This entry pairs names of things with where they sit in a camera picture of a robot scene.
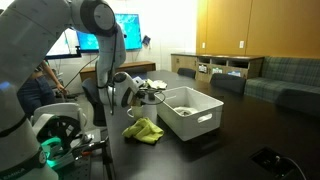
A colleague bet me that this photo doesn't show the white mug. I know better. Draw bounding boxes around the white mug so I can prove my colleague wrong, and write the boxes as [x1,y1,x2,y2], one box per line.
[126,104,145,121]

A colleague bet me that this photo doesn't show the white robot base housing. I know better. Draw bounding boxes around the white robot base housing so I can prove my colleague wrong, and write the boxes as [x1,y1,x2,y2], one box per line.
[30,102,88,169]

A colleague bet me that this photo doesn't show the table power outlet box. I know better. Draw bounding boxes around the table power outlet box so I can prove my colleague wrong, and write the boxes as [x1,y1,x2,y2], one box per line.
[249,146,296,179]

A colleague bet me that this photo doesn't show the white plastic bin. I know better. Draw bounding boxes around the white plastic bin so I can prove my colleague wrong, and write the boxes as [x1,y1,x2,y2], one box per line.
[155,86,225,142]

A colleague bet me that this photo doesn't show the white papers stack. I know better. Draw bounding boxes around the white papers stack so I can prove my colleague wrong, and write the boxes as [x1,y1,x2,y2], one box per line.
[146,78,168,90]

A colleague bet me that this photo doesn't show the person in striped top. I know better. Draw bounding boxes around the person in striped top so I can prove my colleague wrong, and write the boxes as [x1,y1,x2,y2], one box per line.
[16,59,68,118]

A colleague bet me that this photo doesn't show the perforated metal breadboard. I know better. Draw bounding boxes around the perforated metal breadboard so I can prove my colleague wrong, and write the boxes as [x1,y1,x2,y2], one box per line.
[58,153,108,180]

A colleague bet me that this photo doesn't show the yellow microfibre cloth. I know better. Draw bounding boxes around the yellow microfibre cloth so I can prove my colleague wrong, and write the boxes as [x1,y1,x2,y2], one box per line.
[121,116,165,145]

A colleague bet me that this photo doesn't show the white towel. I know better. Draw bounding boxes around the white towel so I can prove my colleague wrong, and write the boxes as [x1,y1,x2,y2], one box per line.
[173,105,200,117]

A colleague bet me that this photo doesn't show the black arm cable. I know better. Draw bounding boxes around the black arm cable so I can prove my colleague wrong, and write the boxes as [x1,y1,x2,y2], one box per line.
[107,29,118,116]

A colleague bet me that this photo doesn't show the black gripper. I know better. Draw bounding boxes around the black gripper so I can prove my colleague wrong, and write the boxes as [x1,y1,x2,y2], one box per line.
[132,86,158,109]

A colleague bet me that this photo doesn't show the small wall mounted panel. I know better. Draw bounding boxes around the small wall mounted panel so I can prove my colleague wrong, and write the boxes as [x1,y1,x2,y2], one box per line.
[142,34,152,46]

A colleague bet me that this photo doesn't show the wooden bench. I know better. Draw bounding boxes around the wooden bench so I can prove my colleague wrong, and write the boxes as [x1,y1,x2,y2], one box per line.
[79,60,157,83]

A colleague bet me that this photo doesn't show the wooden shelf cabinet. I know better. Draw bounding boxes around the wooden shelf cabinet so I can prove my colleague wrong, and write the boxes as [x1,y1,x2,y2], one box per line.
[170,53,266,84]

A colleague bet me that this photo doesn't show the grey outlet cable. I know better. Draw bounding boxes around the grey outlet cable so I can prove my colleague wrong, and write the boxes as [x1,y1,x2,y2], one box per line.
[274,154,308,180]

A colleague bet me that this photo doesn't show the green plaid sofa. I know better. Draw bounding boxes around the green plaid sofa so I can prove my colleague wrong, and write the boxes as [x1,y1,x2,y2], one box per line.
[244,55,320,118]

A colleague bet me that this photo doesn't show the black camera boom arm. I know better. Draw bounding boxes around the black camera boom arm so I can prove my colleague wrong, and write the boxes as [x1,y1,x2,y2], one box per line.
[44,45,83,61]

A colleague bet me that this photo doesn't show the wall display screen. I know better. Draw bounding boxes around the wall display screen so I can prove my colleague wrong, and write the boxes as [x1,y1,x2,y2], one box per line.
[75,13,143,54]
[44,28,76,58]

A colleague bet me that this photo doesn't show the black office chair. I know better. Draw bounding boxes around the black office chair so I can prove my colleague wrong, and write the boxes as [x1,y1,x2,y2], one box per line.
[177,67,198,80]
[81,78,108,128]
[209,73,247,95]

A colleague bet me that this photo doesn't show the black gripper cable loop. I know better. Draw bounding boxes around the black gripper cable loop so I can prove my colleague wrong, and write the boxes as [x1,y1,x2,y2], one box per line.
[138,89,167,106]

